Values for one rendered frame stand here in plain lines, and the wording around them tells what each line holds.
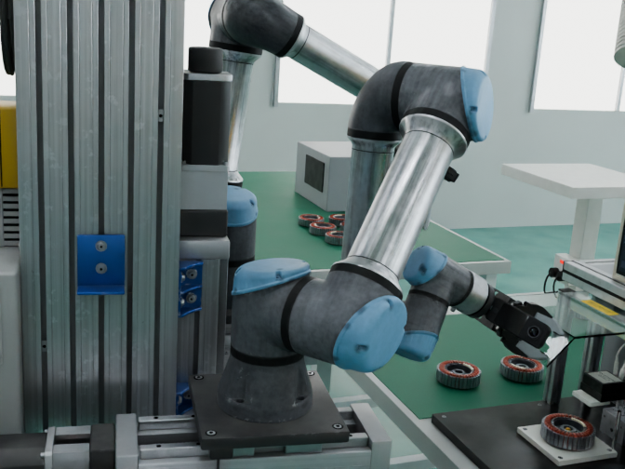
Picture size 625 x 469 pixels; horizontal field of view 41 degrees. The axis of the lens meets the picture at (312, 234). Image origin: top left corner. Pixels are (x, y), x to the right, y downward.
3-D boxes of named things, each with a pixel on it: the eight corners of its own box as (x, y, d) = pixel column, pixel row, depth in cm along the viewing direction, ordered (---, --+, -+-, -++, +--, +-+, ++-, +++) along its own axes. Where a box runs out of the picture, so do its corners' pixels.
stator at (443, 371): (453, 393, 207) (454, 379, 206) (427, 375, 216) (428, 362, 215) (488, 386, 212) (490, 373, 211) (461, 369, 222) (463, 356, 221)
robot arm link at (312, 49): (255, -25, 159) (445, 95, 180) (239, -24, 169) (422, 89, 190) (227, 30, 160) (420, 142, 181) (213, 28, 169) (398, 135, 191)
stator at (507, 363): (510, 363, 228) (511, 350, 227) (549, 375, 221) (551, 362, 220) (492, 375, 219) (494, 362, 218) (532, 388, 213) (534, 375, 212)
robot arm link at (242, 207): (206, 262, 169) (208, 197, 166) (192, 244, 181) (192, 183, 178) (262, 260, 174) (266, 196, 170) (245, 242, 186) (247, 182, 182)
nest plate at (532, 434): (558, 466, 172) (559, 461, 171) (516, 432, 185) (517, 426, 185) (617, 457, 177) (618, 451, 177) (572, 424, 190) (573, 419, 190)
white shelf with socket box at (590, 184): (551, 337, 250) (573, 187, 238) (485, 296, 283) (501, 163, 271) (644, 328, 262) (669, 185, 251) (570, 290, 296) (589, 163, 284)
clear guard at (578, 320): (546, 368, 161) (550, 339, 160) (480, 323, 183) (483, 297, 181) (677, 354, 173) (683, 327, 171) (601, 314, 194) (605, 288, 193)
